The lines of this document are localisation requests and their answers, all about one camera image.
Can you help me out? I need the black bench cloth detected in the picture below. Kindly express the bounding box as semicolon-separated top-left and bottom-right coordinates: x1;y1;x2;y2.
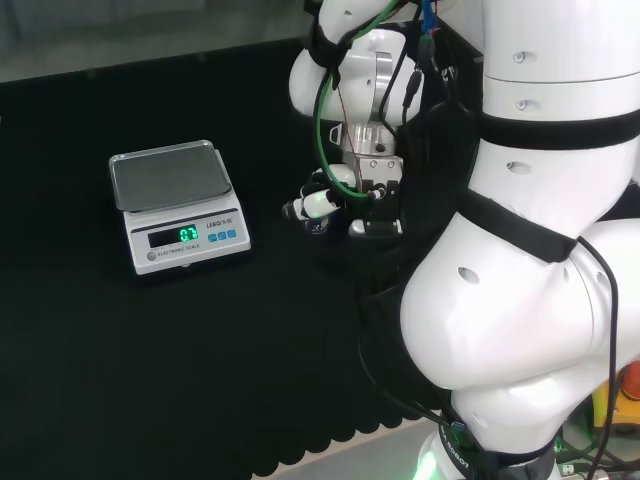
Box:
0;34;486;480

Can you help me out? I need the yellow stop button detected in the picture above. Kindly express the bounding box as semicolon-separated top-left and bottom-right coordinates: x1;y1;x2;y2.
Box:
606;358;640;437

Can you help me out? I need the black cable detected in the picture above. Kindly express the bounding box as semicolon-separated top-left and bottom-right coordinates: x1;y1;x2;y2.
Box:
355;292;454;427
576;235;622;480

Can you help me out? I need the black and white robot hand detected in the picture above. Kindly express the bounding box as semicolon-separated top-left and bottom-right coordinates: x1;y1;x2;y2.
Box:
281;154;406;238

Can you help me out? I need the green cable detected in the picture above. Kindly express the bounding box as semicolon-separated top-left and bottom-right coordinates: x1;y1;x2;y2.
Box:
311;0;419;202

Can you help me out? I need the small clear glass beaker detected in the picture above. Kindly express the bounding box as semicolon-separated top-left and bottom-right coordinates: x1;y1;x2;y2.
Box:
305;214;335;237

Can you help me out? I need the white electronic balance steel pan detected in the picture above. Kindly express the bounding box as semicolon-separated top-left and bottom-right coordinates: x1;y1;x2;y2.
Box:
108;139;254;278

